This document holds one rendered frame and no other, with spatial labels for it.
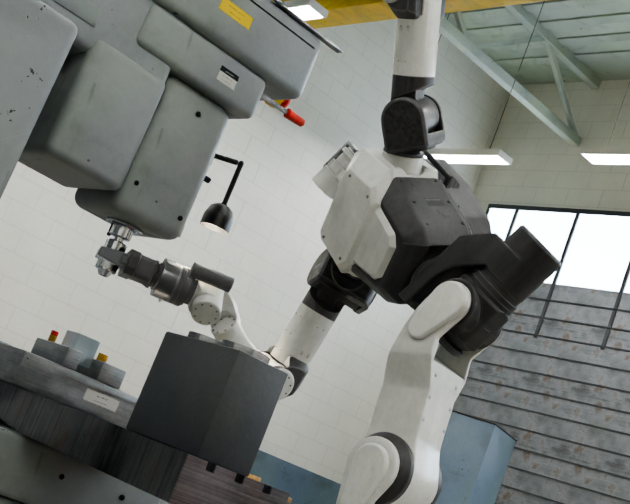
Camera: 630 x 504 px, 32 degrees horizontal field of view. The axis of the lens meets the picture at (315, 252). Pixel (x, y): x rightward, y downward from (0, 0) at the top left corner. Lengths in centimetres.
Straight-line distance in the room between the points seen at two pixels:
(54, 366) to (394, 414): 68
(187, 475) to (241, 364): 21
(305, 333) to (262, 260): 829
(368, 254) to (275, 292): 865
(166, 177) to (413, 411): 72
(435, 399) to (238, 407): 49
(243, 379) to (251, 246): 891
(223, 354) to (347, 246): 60
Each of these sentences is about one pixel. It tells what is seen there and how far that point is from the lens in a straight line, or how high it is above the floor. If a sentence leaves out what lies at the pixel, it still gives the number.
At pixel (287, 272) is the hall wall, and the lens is 1104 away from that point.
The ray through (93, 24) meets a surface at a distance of 229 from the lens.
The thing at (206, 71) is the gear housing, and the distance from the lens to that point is 241.
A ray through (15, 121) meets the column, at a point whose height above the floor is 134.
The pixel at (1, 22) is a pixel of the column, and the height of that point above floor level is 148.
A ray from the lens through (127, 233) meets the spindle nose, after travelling 242.
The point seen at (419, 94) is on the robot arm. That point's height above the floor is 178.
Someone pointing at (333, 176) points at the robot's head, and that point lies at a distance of 252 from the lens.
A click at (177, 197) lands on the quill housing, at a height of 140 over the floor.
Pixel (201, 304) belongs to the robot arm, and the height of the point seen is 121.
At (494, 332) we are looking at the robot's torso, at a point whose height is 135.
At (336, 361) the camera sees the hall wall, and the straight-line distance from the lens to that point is 1160.
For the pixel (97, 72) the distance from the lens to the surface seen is 228.
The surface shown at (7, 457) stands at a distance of 221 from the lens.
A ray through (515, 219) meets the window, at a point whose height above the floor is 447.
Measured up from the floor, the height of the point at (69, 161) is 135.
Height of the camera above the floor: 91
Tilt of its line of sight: 12 degrees up
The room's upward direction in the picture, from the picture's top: 22 degrees clockwise
